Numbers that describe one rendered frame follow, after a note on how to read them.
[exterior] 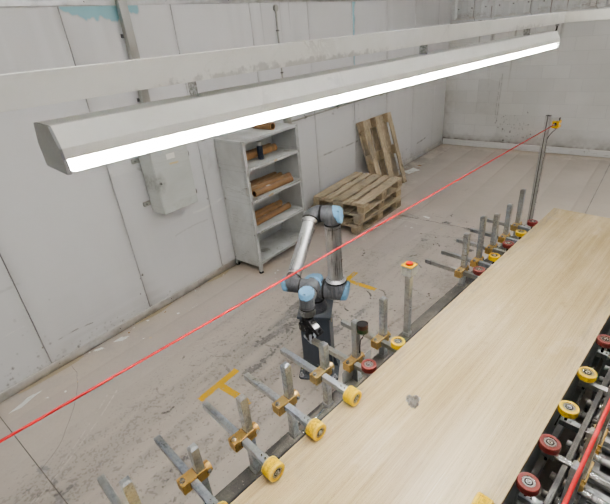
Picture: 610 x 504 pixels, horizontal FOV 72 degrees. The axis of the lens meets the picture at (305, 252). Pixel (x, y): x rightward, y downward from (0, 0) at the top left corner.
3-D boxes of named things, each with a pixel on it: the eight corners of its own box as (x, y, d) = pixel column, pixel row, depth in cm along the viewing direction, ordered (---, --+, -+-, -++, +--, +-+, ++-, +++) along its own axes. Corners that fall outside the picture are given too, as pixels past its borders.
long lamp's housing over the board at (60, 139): (46, 165, 78) (30, 121, 74) (533, 48, 222) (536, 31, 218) (68, 175, 70) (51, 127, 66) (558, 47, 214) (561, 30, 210)
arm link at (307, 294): (316, 285, 239) (311, 295, 231) (317, 303, 245) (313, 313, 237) (300, 283, 242) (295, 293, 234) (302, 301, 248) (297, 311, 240)
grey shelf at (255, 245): (235, 264, 521) (212, 138, 449) (283, 236, 581) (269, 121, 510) (261, 274, 495) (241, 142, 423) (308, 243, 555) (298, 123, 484)
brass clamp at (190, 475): (177, 487, 167) (174, 479, 165) (206, 463, 175) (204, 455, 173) (185, 497, 163) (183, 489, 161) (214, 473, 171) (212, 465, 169)
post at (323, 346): (324, 411, 228) (318, 342, 206) (328, 407, 231) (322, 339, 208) (328, 415, 226) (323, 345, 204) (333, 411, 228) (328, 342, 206)
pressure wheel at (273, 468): (264, 457, 167) (278, 453, 173) (258, 476, 168) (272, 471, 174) (274, 467, 163) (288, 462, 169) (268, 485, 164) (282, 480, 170)
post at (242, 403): (251, 470, 197) (234, 396, 174) (257, 465, 199) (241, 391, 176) (256, 475, 194) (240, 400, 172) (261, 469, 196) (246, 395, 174)
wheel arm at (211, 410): (202, 409, 200) (201, 403, 199) (208, 404, 203) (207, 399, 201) (270, 474, 168) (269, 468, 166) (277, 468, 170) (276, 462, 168)
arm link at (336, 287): (329, 291, 322) (322, 200, 286) (351, 293, 317) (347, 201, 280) (324, 303, 310) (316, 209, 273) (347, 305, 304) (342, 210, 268)
